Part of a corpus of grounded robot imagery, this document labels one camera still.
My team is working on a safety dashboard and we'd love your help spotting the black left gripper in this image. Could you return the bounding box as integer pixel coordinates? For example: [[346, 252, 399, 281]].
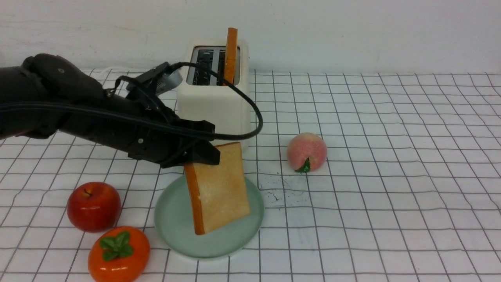
[[126, 119, 220, 168]]

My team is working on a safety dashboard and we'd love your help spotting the toast slice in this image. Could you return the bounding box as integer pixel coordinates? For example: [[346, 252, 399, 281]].
[[224, 27, 238, 84], [184, 142, 251, 235]]

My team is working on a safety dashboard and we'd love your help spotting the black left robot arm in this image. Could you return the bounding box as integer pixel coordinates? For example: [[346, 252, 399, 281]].
[[0, 54, 220, 168]]

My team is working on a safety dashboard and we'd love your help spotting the cream white toaster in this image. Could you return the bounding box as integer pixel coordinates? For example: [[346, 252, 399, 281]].
[[177, 38, 254, 135]]

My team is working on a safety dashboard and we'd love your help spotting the pale green plate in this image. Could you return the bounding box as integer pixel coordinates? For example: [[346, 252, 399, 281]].
[[154, 175, 265, 260]]

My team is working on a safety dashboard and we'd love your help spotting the pink peach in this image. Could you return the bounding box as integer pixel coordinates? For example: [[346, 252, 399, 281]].
[[287, 132, 327, 173]]

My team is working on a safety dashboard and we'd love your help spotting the red apple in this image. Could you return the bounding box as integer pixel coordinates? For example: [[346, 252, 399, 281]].
[[67, 182, 122, 233]]

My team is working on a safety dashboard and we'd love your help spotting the orange persimmon with green leaves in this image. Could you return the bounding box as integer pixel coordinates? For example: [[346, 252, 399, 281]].
[[87, 226, 151, 282]]

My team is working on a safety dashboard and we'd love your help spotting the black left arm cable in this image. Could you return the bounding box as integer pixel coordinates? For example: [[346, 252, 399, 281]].
[[0, 62, 263, 140]]

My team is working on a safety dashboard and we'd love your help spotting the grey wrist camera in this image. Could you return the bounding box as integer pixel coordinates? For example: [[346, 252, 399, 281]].
[[135, 62, 183, 96]]

